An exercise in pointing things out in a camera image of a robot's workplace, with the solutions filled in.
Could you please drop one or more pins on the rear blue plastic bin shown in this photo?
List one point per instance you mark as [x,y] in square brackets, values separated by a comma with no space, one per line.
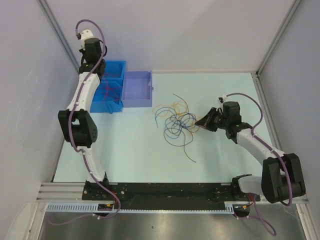
[114,71]

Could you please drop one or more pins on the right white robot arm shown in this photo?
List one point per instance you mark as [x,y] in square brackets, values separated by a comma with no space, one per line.
[282,177]

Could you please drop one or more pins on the grey slotted cable duct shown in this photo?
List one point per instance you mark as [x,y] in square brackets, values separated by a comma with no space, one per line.
[101,208]

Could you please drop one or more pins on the blue plastic bin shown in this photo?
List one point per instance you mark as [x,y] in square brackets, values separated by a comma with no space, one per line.
[107,98]
[114,71]

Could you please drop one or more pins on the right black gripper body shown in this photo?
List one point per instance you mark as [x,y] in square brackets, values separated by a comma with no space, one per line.
[219,119]

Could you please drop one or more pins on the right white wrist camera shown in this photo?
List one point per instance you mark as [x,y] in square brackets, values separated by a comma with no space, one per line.
[223,98]

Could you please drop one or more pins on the front blue plastic bin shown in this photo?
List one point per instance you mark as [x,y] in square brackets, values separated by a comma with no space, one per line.
[107,98]

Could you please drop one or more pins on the lavender plastic tray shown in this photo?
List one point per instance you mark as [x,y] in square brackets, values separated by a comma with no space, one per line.
[137,89]

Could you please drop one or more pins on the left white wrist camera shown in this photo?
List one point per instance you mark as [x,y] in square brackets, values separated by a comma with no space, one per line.
[83,36]

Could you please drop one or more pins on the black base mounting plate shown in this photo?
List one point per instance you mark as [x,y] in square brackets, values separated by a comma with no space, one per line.
[177,196]

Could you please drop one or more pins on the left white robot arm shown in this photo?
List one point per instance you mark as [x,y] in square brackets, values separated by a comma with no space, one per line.
[77,125]

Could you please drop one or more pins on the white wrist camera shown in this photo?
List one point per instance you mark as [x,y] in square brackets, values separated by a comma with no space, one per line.
[223,98]
[83,36]

